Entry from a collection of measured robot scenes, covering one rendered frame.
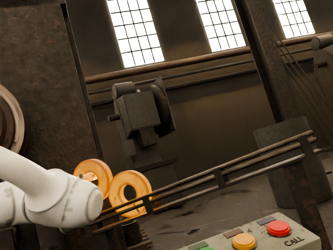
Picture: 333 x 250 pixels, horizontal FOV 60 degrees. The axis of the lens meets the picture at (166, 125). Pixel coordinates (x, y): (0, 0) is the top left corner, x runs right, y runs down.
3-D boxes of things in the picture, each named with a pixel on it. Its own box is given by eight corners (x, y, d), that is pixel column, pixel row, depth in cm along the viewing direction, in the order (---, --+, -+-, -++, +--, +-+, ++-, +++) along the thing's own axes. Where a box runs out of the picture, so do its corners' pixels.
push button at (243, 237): (229, 245, 53) (228, 236, 53) (248, 238, 54) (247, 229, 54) (241, 257, 49) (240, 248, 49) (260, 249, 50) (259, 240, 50)
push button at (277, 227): (263, 231, 55) (262, 223, 55) (280, 225, 56) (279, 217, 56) (277, 242, 51) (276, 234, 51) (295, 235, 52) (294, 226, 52)
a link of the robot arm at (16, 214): (21, 213, 79) (59, 216, 75) (-35, 233, 65) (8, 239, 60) (19, 173, 79) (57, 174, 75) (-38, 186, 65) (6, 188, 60)
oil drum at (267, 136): (266, 207, 332) (242, 133, 344) (307, 192, 347) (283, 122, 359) (300, 211, 275) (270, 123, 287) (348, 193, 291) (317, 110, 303)
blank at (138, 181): (104, 186, 102) (99, 188, 99) (135, 160, 98) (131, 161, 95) (128, 223, 98) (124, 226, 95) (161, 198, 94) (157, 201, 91)
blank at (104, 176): (72, 167, 107) (66, 168, 104) (104, 152, 102) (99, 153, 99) (86, 207, 105) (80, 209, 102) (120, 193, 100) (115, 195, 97)
